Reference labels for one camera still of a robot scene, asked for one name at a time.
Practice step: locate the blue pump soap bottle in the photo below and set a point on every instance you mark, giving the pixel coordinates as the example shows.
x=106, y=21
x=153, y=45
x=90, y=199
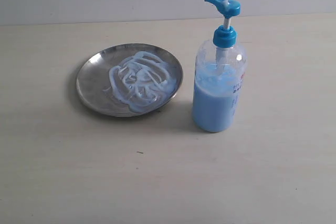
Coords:
x=219, y=73

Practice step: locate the pale blue soap swirls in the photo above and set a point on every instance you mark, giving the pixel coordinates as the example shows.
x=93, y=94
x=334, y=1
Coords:
x=142, y=81

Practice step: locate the round stainless steel plate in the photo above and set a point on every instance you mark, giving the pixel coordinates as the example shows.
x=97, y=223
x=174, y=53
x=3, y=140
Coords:
x=93, y=84

